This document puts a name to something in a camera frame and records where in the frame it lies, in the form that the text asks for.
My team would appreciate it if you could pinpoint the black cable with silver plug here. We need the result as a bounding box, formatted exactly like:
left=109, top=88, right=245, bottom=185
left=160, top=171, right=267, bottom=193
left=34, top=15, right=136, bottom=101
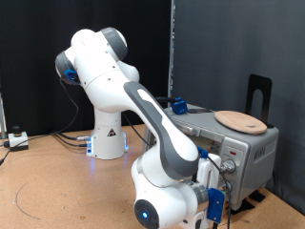
left=51, top=129, right=93, bottom=142

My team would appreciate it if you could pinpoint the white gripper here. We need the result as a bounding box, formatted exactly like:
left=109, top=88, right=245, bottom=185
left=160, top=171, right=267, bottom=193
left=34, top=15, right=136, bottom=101
left=195, top=153, right=229, bottom=190

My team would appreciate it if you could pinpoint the small wooden cutting board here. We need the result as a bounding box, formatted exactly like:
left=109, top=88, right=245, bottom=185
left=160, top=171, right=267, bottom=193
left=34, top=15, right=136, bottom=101
left=213, top=110, right=268, bottom=135

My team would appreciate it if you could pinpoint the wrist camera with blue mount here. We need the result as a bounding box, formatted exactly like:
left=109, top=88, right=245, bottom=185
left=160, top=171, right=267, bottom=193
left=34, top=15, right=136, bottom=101
left=206, top=186, right=227, bottom=224

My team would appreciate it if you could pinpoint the black base cable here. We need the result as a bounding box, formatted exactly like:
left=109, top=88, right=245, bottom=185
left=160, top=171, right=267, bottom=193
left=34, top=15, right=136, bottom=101
left=54, top=133, right=90, bottom=148

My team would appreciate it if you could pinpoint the black foam pad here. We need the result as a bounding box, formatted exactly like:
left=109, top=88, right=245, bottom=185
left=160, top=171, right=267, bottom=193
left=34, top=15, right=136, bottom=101
left=230, top=198, right=256, bottom=216
left=249, top=189, right=267, bottom=203

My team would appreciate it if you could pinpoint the silver temperature knob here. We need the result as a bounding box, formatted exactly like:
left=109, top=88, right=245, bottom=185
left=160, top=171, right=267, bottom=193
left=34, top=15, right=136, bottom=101
left=222, top=158, right=238, bottom=175

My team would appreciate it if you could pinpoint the silver toaster oven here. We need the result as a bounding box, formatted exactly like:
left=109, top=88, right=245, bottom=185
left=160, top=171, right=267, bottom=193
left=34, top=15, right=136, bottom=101
left=142, top=103, right=280, bottom=212

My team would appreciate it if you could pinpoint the grey emergency stop box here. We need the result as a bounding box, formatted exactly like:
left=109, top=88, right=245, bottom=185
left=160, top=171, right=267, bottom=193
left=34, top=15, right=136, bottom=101
left=8, top=125, right=30, bottom=153

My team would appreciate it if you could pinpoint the black metal bookend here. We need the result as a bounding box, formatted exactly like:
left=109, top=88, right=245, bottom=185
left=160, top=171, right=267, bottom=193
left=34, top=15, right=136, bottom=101
left=245, top=73, right=275, bottom=129

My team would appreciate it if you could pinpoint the metal stand leg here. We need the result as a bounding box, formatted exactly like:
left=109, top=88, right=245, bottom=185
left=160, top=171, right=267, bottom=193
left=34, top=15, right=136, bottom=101
left=0, top=94, right=8, bottom=140

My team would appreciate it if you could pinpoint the vertical metal pole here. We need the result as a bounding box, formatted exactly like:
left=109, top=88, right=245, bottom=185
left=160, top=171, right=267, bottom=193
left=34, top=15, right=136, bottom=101
left=167, top=0, right=176, bottom=100

